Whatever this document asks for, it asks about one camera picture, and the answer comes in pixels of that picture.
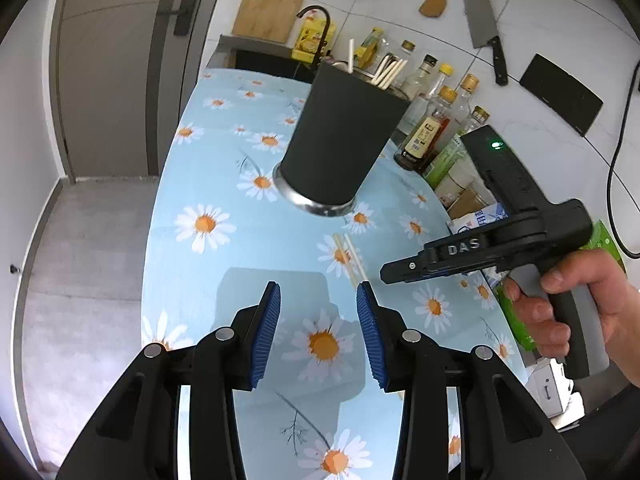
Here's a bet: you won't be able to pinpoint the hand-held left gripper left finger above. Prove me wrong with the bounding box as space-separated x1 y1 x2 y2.
55 281 282 480

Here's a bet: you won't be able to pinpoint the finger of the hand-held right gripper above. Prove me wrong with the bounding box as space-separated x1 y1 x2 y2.
379 252 441 286

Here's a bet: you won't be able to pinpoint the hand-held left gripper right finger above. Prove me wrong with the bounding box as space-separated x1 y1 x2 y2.
356 281 586 480

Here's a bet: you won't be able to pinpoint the black utensil holder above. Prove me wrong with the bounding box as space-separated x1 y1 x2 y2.
272 62 408 217

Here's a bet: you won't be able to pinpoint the chopsticks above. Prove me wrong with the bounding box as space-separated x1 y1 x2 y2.
372 54 397 87

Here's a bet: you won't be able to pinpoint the person's right hand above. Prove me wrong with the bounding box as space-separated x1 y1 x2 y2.
502 249 640 387

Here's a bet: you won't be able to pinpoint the white and blue package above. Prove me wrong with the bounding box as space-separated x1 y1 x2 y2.
447 202 508 241

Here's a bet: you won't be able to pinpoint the brown box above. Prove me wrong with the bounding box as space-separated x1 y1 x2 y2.
447 185 493 218

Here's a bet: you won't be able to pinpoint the blue daisy tablecloth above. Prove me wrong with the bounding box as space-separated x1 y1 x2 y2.
141 67 526 480

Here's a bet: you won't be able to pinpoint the white lid jar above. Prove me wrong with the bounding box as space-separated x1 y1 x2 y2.
434 165 481 206

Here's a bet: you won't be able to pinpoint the green plastic package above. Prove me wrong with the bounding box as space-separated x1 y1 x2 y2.
492 219 627 354

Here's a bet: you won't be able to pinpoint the green plastic bottle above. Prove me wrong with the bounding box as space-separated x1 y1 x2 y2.
424 132 473 187

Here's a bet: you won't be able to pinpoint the yellow cap glass bottle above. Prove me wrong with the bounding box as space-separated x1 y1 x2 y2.
426 64 455 95
452 74 481 127
462 106 491 136

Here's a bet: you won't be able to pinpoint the dark soy sauce bottle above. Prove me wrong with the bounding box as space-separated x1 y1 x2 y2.
393 87 458 172

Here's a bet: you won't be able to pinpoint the black cap glass bottle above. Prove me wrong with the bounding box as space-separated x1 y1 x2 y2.
400 54 439 107

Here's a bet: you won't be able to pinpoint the brown cap glass bottle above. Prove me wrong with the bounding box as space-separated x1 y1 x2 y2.
395 40 417 92

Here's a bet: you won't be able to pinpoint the yellow label bottle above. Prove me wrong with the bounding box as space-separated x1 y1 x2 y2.
356 26 386 68

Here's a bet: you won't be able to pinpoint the yellow oil bottle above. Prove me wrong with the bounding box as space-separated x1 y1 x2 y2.
291 15 336 61

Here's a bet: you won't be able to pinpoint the kitchen sink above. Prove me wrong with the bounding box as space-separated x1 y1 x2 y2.
220 35 321 83

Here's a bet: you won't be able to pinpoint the black faucet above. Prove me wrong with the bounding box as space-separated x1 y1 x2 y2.
296 5 335 68

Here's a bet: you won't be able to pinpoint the grey door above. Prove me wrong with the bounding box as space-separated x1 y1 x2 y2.
55 0 231 181

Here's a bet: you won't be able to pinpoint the wooden cutting board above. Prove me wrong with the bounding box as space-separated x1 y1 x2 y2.
232 0 312 43

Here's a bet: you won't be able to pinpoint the black cable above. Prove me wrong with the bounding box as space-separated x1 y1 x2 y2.
607 67 640 257

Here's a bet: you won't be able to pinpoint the steel cleaver black handle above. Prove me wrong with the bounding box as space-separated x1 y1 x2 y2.
463 0 509 86

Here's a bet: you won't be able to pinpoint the black door handle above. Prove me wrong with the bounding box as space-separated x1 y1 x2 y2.
159 0 202 38

